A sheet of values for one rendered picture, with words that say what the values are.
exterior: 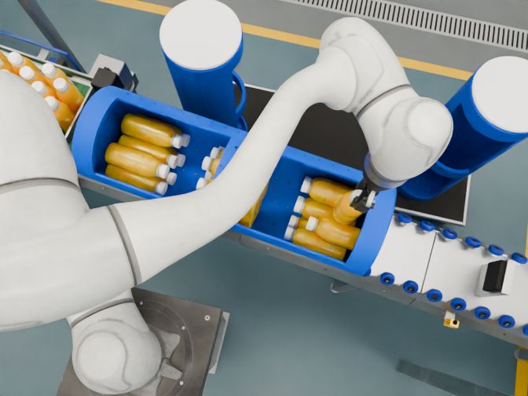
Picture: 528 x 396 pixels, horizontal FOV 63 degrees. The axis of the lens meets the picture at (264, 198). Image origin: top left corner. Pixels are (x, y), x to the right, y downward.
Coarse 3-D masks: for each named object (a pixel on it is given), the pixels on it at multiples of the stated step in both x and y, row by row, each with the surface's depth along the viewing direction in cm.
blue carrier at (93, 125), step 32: (96, 96) 119; (128, 96) 122; (96, 128) 115; (192, 128) 137; (224, 128) 120; (96, 160) 132; (192, 160) 141; (224, 160) 113; (288, 160) 133; (320, 160) 118; (288, 192) 139; (384, 192) 113; (256, 224) 134; (384, 224) 110; (320, 256) 117; (352, 256) 113
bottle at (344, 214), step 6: (348, 192) 108; (342, 198) 109; (348, 198) 107; (336, 204) 116; (342, 204) 109; (348, 204) 107; (336, 210) 115; (342, 210) 110; (348, 210) 107; (354, 210) 106; (336, 216) 118; (342, 216) 113; (348, 216) 110; (354, 216) 110; (342, 222) 118; (348, 222) 117
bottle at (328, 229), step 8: (320, 224) 120; (328, 224) 120; (336, 224) 120; (320, 232) 120; (328, 232) 119; (336, 232) 119; (344, 232) 119; (352, 232) 119; (328, 240) 121; (336, 240) 120; (344, 240) 119; (352, 240) 119; (352, 248) 120
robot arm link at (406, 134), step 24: (384, 96) 68; (408, 96) 67; (360, 120) 72; (384, 120) 67; (408, 120) 62; (432, 120) 62; (384, 144) 67; (408, 144) 63; (432, 144) 62; (384, 168) 71; (408, 168) 67
